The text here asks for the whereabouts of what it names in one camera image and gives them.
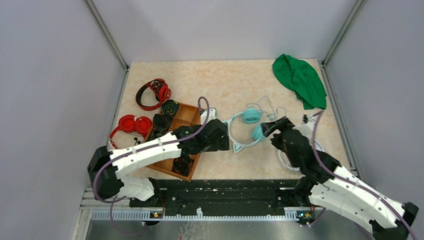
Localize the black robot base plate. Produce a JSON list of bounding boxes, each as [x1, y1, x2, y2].
[[129, 179, 319, 217]]

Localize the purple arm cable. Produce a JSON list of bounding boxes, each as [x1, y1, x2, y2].
[[92, 96, 211, 237], [306, 110, 418, 240]]

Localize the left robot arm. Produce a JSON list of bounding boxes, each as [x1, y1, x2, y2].
[[87, 119, 228, 207]]

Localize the black yellow rolled item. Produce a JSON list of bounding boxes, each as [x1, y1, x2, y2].
[[160, 99, 180, 116]]

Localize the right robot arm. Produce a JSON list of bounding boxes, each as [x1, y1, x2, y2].
[[260, 116, 419, 240]]

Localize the grey slotted cable duct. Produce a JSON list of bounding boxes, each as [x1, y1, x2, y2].
[[90, 207, 310, 222]]

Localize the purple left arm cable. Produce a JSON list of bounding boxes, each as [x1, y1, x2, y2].
[[92, 96, 211, 237]]

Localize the wooden compartment tray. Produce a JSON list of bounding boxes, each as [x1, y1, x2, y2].
[[143, 100, 203, 182]]

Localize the teal cat-ear headphones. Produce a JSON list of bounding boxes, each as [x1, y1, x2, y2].
[[222, 96, 288, 154]]

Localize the red and black headphones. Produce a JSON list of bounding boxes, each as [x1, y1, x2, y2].
[[135, 78, 172, 111]]

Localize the green cloth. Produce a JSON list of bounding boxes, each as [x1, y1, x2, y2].
[[272, 54, 327, 110]]

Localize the red and white headphones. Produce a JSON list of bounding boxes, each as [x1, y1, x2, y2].
[[108, 114, 153, 149]]

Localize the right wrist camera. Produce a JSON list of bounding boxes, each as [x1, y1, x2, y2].
[[296, 113, 319, 138]]

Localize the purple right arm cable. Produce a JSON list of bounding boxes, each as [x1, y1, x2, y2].
[[306, 110, 418, 240]]

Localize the dark green rolled item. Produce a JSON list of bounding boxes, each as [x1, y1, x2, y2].
[[146, 129, 167, 142]]

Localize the black orange rolled item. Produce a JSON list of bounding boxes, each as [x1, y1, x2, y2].
[[171, 155, 194, 177]]

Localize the dark rolled item middle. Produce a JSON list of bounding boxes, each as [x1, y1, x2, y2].
[[152, 114, 173, 130]]

